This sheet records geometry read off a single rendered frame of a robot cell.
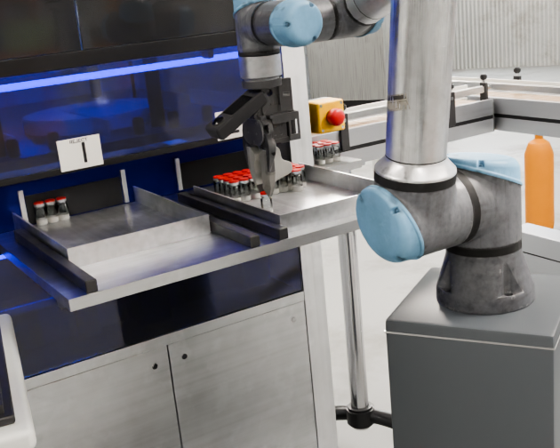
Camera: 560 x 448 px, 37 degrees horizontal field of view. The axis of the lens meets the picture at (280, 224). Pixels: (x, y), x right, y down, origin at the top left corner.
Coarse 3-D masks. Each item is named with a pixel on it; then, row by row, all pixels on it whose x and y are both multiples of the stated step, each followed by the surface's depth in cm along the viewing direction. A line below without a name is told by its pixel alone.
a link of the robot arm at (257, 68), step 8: (256, 56) 152; (264, 56) 145; (272, 56) 145; (280, 56) 148; (240, 64) 147; (248, 64) 146; (256, 64) 145; (264, 64) 145; (272, 64) 146; (280, 64) 148; (240, 72) 148; (248, 72) 146; (256, 72) 145; (264, 72) 145; (272, 72) 146; (280, 72) 148; (248, 80) 147; (256, 80) 146; (264, 80) 146
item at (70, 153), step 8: (88, 136) 161; (96, 136) 162; (64, 144) 158; (72, 144) 159; (80, 144) 160; (88, 144) 161; (96, 144) 162; (64, 152) 159; (72, 152) 160; (80, 152) 160; (88, 152) 161; (96, 152) 162; (64, 160) 159; (72, 160) 160; (80, 160) 161; (88, 160) 162; (96, 160) 162; (64, 168) 159; (72, 168) 160; (80, 168) 161
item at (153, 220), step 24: (144, 192) 171; (72, 216) 170; (96, 216) 168; (120, 216) 166; (144, 216) 164; (168, 216) 162; (192, 216) 153; (48, 240) 144; (72, 240) 152; (96, 240) 151; (120, 240) 140; (144, 240) 143; (168, 240) 145
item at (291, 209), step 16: (320, 176) 177; (336, 176) 172; (352, 176) 167; (208, 192) 165; (288, 192) 172; (304, 192) 170; (320, 192) 169; (336, 192) 168; (352, 192) 167; (240, 208) 155; (256, 208) 149; (288, 208) 160; (304, 208) 146; (320, 208) 147; (336, 208) 149; (352, 208) 151; (288, 224) 144; (304, 224) 146
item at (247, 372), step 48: (192, 336) 181; (240, 336) 188; (288, 336) 195; (48, 384) 166; (96, 384) 171; (144, 384) 177; (192, 384) 184; (240, 384) 191; (288, 384) 198; (48, 432) 168; (96, 432) 173; (144, 432) 179; (192, 432) 186; (240, 432) 193; (288, 432) 201
